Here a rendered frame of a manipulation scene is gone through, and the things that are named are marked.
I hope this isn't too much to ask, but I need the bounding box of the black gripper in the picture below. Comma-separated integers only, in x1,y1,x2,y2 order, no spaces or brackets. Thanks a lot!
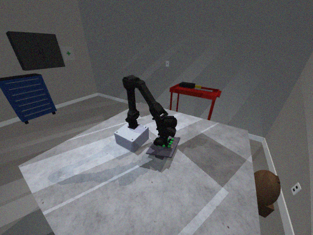
153,126,169,146

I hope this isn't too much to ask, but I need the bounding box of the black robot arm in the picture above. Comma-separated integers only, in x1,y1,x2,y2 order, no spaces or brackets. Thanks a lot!
123,75,177,138

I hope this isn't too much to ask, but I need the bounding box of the grey switch panel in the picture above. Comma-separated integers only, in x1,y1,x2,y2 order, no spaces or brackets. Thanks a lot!
146,137,180,160

